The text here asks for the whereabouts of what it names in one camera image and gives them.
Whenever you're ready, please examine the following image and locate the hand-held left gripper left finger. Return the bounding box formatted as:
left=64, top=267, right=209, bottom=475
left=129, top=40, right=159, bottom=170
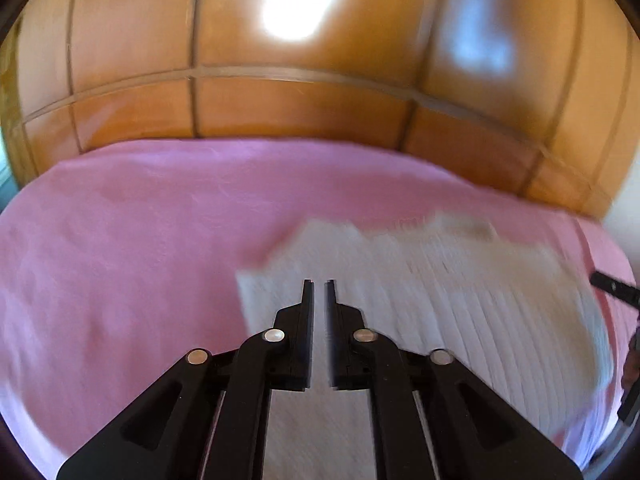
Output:
left=56, top=279, right=315, bottom=480

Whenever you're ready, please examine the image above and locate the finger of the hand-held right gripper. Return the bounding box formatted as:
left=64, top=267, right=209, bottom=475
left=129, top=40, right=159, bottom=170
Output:
left=590, top=270, right=640, bottom=311

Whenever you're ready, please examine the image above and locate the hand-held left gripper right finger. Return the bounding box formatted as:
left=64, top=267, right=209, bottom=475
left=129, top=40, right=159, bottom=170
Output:
left=325, top=279, right=585, bottom=480

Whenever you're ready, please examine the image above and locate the white knit garment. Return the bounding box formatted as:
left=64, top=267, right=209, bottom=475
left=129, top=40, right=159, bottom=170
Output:
left=235, top=212, right=617, bottom=480

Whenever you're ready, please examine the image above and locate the pink bed sheet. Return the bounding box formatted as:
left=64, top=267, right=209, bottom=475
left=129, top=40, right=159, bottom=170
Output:
left=0, top=137, right=639, bottom=480

